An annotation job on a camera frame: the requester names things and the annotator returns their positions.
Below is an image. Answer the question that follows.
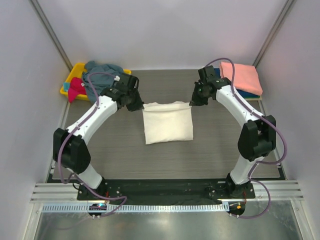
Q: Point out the cream white t shirt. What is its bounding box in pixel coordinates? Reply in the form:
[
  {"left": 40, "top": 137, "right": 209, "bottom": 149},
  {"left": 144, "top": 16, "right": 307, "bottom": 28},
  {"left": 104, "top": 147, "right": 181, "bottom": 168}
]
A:
[{"left": 142, "top": 101, "right": 194, "bottom": 145}]

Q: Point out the yellow plastic bin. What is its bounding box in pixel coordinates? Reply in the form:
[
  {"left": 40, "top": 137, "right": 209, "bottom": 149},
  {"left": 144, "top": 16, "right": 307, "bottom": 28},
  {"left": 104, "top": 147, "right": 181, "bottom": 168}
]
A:
[{"left": 59, "top": 62, "right": 133, "bottom": 102}]

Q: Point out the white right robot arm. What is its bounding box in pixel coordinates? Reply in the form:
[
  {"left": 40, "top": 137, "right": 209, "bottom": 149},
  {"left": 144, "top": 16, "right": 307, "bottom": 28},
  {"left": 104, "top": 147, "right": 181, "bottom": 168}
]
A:
[{"left": 189, "top": 66, "right": 276, "bottom": 198}]

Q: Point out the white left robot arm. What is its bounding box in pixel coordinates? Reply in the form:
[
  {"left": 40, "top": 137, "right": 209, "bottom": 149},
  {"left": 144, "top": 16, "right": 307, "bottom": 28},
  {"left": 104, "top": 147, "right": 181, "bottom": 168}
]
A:
[{"left": 53, "top": 73, "right": 144, "bottom": 200}]

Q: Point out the folded navy blue t shirt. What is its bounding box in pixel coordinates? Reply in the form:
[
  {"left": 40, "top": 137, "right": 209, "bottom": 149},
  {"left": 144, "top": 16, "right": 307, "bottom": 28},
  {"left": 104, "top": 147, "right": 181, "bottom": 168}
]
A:
[{"left": 214, "top": 68, "right": 260, "bottom": 98}]

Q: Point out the grey blue t shirt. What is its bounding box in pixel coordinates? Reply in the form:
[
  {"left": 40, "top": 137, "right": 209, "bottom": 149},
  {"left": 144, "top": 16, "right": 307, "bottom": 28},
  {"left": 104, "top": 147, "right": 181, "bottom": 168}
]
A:
[{"left": 81, "top": 60, "right": 124, "bottom": 104}]

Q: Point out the folded pink t shirt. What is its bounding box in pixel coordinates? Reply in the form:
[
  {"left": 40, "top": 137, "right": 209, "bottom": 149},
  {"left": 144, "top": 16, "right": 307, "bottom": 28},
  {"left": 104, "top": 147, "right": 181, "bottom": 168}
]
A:
[{"left": 219, "top": 61, "right": 263, "bottom": 96}]

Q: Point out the magenta red t shirt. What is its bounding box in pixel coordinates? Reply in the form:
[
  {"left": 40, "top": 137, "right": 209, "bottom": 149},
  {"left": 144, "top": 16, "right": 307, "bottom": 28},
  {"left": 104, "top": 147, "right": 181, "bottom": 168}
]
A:
[{"left": 67, "top": 77, "right": 88, "bottom": 103}]

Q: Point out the folded beige t shirt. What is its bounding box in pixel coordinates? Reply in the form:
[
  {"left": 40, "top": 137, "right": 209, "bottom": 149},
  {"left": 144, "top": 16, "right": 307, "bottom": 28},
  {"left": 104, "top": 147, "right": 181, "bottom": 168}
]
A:
[{"left": 244, "top": 96, "right": 262, "bottom": 101}]

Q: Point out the light blue cloth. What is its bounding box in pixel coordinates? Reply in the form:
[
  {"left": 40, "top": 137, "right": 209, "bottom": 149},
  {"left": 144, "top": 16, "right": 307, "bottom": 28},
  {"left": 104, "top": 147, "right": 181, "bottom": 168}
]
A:
[{"left": 63, "top": 82, "right": 70, "bottom": 92}]

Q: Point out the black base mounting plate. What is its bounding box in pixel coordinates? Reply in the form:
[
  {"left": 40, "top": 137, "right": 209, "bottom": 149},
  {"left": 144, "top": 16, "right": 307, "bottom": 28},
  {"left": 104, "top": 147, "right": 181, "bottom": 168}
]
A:
[{"left": 77, "top": 177, "right": 256, "bottom": 206}]

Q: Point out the white slotted cable duct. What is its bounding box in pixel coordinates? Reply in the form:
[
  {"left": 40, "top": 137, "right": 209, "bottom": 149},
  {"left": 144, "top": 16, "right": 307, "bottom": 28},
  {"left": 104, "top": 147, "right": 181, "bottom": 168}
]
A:
[{"left": 42, "top": 202, "right": 229, "bottom": 214}]

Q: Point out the right aluminium corner post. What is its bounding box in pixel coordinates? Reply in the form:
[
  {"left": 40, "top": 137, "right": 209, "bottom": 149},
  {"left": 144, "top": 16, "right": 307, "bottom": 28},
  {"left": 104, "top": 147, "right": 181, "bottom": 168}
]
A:
[{"left": 253, "top": 0, "right": 297, "bottom": 68}]

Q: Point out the aluminium corner post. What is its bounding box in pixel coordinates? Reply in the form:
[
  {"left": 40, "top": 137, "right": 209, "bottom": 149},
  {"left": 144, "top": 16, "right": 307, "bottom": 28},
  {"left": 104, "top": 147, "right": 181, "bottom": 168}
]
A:
[
  {"left": 253, "top": 0, "right": 297, "bottom": 68},
  {"left": 28, "top": 0, "right": 73, "bottom": 71}
]

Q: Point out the aluminium frame rail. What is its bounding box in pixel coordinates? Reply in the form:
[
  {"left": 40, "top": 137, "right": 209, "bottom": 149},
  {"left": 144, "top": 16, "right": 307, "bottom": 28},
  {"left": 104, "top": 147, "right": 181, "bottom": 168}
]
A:
[{"left": 30, "top": 180, "right": 304, "bottom": 204}]

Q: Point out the left aluminium corner post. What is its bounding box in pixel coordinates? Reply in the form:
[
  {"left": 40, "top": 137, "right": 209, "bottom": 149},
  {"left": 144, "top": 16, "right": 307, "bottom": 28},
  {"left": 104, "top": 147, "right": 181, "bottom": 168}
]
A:
[{"left": 28, "top": 0, "right": 73, "bottom": 71}]

